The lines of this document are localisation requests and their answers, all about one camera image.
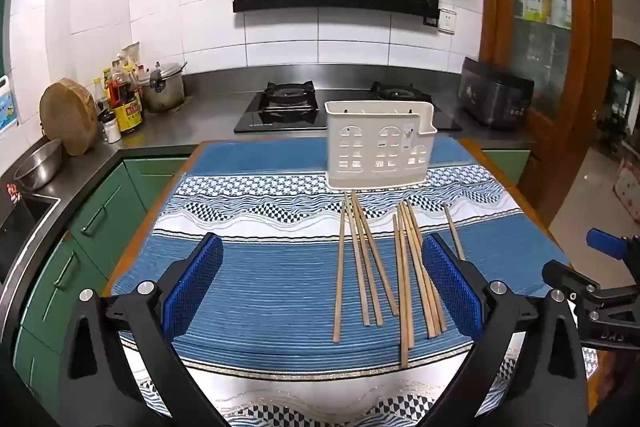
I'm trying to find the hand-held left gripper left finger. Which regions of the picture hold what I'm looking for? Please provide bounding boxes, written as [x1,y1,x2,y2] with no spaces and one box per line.
[59,233,236,427]

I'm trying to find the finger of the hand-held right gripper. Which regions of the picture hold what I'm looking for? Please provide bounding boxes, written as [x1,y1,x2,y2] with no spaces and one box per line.
[542,259,601,303]
[586,228,640,283]

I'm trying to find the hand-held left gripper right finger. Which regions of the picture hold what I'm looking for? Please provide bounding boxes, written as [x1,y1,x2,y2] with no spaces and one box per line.
[410,233,591,427]

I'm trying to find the pile of wooden chopsticks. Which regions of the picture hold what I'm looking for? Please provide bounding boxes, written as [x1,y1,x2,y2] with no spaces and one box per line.
[332,191,467,369]

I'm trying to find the white plastic chopstick holder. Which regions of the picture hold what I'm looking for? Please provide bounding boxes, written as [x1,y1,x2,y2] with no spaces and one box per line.
[324,99,437,192]

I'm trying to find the dotted storage box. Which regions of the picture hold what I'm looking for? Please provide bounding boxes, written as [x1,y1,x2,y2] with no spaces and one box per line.
[612,157,640,212]

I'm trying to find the blue patterned tablecloth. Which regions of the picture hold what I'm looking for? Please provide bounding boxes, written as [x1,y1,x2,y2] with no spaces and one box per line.
[107,138,598,427]

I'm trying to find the wooden table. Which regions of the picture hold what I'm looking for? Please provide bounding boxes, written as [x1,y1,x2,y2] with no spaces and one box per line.
[102,137,601,427]

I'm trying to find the green kitchen cabinets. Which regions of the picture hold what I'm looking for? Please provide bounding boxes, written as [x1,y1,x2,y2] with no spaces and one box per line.
[12,148,532,413]

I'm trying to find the dark display shelf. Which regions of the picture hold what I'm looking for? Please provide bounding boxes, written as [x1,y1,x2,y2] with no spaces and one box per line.
[597,64,638,158]

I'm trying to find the small white shaker bottle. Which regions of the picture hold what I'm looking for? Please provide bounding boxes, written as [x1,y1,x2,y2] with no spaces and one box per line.
[100,109,122,144]

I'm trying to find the black rice cooker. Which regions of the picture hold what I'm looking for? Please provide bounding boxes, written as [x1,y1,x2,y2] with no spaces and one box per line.
[458,56,535,128]

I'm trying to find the large soy sauce bottle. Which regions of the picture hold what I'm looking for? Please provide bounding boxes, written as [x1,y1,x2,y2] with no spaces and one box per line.
[109,67,145,135]

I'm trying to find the steel kitchen sink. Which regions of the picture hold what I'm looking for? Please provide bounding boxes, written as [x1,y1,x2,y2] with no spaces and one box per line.
[0,194,56,283]

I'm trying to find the black glass gas stove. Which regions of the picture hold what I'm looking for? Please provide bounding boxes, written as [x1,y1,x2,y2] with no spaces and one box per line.
[233,80,463,134]

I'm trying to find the metal pressure cooker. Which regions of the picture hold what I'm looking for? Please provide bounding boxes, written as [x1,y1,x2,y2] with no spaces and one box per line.
[141,62,188,114]

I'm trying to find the steel mixing bowl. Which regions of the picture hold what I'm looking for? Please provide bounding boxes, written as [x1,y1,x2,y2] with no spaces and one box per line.
[13,140,63,190]

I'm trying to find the round wooden chopping board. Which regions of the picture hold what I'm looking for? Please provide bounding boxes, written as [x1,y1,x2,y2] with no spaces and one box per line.
[39,78,99,156]

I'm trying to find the clear yellow-cap bottle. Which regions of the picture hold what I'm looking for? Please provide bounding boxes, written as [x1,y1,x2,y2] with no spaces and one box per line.
[91,78,108,112]

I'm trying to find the white blue plastic board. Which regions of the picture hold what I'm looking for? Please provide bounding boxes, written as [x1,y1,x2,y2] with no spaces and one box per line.
[0,74,20,135]

